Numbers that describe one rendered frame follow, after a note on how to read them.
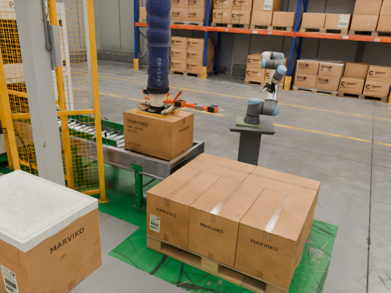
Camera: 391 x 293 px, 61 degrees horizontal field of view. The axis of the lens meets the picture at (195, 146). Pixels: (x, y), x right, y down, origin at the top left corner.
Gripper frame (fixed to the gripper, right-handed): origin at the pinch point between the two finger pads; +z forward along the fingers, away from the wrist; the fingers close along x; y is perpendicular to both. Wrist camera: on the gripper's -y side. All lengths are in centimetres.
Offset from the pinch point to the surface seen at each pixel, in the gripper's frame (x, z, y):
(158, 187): -52, 34, 140
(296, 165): 92, 116, -54
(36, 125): -158, 19, 150
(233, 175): 2, 30, 94
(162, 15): -119, -46, 30
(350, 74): 239, 224, -621
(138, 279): -32, 63, 203
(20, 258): -78, -48, 258
